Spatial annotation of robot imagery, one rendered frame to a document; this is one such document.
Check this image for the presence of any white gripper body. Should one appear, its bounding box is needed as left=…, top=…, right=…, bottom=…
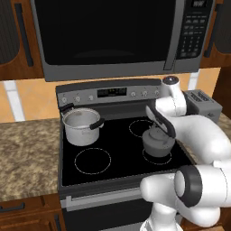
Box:
left=145, top=104, right=166, bottom=130

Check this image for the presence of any dark grey kettle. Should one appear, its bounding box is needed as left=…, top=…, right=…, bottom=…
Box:
left=142, top=125, right=176, bottom=158

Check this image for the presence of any black and silver stove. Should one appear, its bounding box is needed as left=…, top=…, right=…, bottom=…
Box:
left=55, top=79, right=197, bottom=231

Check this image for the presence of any grey toaster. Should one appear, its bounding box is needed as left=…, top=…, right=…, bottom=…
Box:
left=183, top=88, right=224, bottom=124

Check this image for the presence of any black and silver microwave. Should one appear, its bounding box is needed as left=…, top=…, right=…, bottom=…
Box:
left=30, top=0, right=217, bottom=82

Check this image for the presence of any black oven door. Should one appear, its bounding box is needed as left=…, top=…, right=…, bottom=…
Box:
left=61, top=197, right=155, bottom=231

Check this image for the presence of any brown cupboard door dark panel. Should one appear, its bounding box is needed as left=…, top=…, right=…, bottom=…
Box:
left=199, top=0, right=231, bottom=69
left=0, top=0, right=45, bottom=82

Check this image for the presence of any brown wooden drawer front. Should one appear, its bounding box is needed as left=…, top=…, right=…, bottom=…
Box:
left=0, top=194, right=61, bottom=223

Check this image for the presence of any brown wooden cupboard door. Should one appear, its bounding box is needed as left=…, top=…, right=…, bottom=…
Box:
left=0, top=214, right=66, bottom=231

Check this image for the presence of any silver pot with black handles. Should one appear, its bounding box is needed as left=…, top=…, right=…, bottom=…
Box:
left=59, top=103, right=106, bottom=147

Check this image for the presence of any silver microwave door handle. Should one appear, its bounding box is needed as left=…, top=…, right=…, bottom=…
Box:
left=163, top=0, right=185, bottom=71

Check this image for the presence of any silver oven door handle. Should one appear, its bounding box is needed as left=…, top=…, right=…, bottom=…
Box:
left=64, top=188, right=146, bottom=212

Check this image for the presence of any black cupboard door handle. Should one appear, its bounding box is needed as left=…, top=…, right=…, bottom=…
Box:
left=53, top=213, right=63, bottom=231
left=14, top=2, right=34, bottom=68

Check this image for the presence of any black drawer handle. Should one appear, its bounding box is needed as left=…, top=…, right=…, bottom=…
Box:
left=0, top=201, right=26, bottom=214

